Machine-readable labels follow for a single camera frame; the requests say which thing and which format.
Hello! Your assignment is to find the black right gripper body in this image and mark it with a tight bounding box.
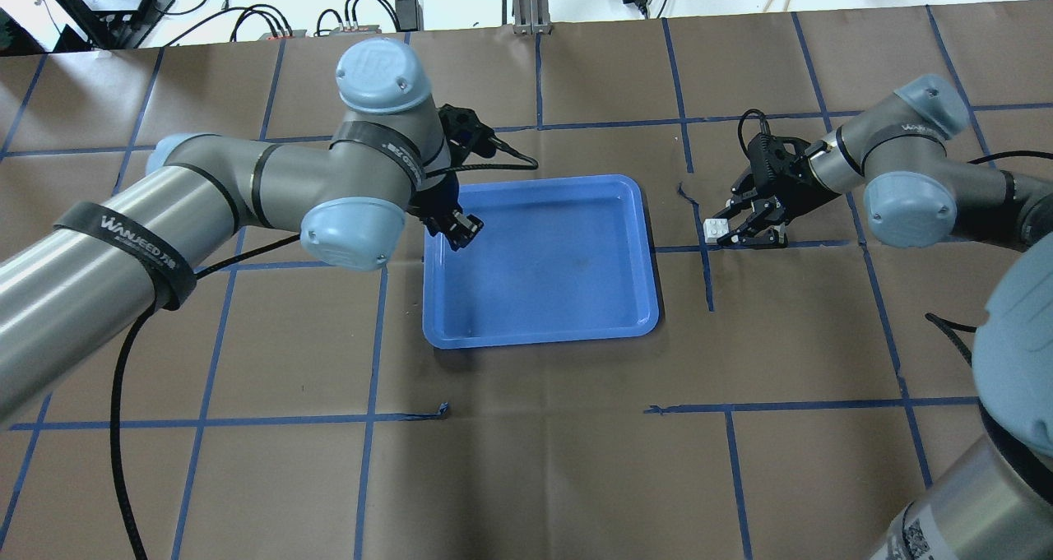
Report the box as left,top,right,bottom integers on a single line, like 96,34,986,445
732,132,823,220

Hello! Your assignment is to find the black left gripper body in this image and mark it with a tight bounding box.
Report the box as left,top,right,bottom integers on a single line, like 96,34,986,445
408,105,497,224

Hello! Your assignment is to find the black tripod stand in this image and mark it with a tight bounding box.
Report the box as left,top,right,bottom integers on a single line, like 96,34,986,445
54,0,174,49

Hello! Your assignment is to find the black power adapter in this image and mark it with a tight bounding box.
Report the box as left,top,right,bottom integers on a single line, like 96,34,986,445
394,0,424,32

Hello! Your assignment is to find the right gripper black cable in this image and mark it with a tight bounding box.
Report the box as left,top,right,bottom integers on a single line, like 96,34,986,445
737,109,774,166

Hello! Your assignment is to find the blue plastic tray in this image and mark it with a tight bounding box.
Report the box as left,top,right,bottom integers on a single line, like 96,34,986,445
422,174,661,349

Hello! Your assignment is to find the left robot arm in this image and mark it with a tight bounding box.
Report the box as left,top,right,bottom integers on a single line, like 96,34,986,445
1,38,484,428

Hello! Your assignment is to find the aluminium frame post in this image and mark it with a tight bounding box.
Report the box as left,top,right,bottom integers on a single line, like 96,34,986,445
511,0,552,35

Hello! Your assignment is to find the white block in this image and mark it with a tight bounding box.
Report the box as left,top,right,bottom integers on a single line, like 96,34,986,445
703,218,733,245

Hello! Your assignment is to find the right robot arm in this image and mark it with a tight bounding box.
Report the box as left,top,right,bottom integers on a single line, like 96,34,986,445
703,74,1052,559

